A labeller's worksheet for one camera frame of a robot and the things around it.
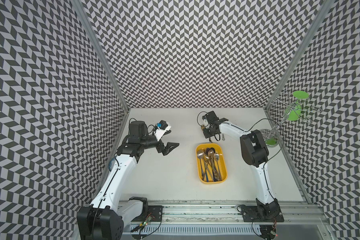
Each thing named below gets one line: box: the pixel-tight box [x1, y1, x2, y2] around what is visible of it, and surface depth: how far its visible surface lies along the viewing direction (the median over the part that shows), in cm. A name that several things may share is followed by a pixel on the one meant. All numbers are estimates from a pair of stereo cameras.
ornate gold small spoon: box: [212, 165, 220, 182], surface depth 88 cm
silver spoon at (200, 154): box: [197, 149, 205, 181], surface depth 93 cm
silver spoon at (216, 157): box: [214, 153, 222, 181], surface depth 93 cm
